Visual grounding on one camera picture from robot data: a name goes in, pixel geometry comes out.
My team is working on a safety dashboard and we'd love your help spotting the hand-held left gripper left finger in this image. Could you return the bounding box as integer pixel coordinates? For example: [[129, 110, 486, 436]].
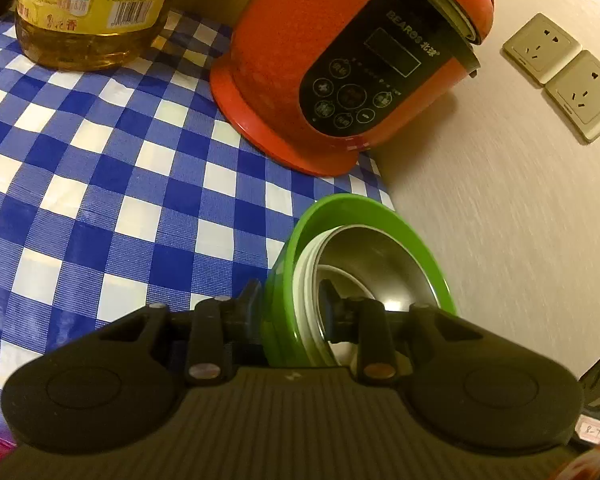
[[100, 280, 267, 382]]

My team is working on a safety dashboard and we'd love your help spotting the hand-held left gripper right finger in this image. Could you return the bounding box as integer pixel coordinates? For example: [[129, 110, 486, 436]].
[[320, 280, 487, 382]]

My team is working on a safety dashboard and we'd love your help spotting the white bowl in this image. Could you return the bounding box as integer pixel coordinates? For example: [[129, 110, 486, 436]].
[[292, 227, 341, 367]]

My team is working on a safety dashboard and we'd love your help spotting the green plastic bowl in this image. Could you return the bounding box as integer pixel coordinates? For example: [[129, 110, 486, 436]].
[[259, 193, 457, 368]]

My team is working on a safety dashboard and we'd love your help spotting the stainless steel bowl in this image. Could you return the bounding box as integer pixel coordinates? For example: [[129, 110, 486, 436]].
[[302, 226, 443, 367]]

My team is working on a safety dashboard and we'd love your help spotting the blue white checkered tablecloth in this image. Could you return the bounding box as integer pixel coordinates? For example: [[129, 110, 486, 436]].
[[0, 7, 396, 443]]

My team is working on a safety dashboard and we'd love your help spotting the orange electric rice cooker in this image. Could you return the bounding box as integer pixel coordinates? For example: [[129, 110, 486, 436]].
[[210, 0, 496, 177]]

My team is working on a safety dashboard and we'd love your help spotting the large cooking oil bottle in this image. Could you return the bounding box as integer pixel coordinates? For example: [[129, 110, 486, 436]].
[[15, 0, 186, 72]]

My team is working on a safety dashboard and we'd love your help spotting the beige wall socket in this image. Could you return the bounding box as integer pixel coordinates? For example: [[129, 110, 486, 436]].
[[502, 12, 583, 86], [545, 50, 600, 144]]

